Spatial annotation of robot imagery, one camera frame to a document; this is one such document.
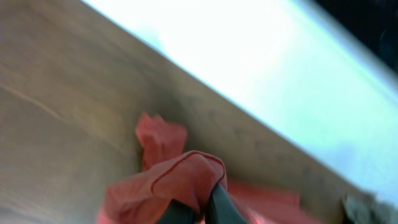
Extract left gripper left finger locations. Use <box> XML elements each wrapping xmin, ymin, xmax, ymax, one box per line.
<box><xmin>157</xmin><ymin>200</ymin><xmax>195</xmax><ymax>224</ymax></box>

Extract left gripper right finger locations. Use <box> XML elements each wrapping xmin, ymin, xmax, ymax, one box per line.
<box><xmin>205</xmin><ymin>184</ymin><xmax>248</xmax><ymax>224</ymax></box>

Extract orange red t-shirt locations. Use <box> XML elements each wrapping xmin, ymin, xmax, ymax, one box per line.
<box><xmin>96</xmin><ymin>113</ymin><xmax>318</xmax><ymax>224</ymax></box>

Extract grey cloth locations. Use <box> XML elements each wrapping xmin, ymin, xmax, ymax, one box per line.
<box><xmin>342</xmin><ymin>195</ymin><xmax>397</xmax><ymax>224</ymax></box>

